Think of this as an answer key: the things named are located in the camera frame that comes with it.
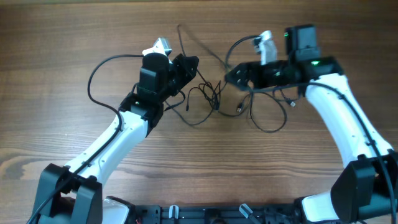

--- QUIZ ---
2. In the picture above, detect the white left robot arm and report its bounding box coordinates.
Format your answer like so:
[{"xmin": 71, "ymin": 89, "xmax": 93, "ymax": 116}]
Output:
[{"xmin": 28, "ymin": 52, "xmax": 199, "ymax": 223}]

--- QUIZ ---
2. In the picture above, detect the black cable bundle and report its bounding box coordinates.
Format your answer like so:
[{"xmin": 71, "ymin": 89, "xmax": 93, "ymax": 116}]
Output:
[{"xmin": 164, "ymin": 24, "xmax": 297, "ymax": 134}]

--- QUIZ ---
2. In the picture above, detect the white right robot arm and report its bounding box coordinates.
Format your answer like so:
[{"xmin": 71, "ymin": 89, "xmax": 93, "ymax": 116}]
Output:
[{"xmin": 225, "ymin": 24, "xmax": 397, "ymax": 223}]

